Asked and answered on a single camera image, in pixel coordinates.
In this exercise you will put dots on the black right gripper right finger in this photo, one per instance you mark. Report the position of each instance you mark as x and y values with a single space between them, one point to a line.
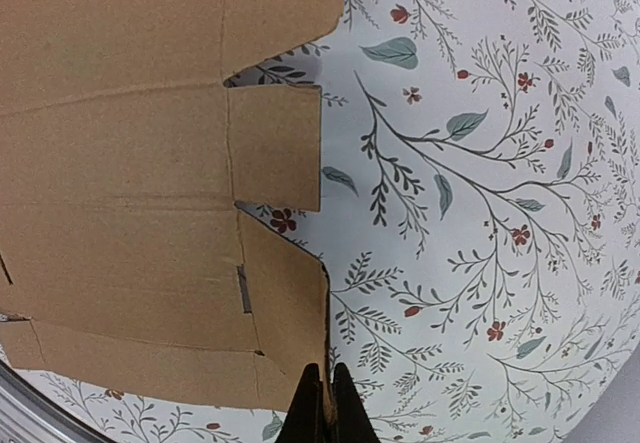
351 423

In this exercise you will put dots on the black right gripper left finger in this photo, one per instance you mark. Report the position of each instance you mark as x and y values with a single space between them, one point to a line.
305 418

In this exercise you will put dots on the brown cardboard box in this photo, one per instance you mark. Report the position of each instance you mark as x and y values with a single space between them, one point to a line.
127 261

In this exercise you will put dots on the floral patterned table mat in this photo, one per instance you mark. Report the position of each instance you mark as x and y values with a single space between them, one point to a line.
478 223

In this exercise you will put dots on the aluminium front table rail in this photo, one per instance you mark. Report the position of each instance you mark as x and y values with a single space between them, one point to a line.
28 416

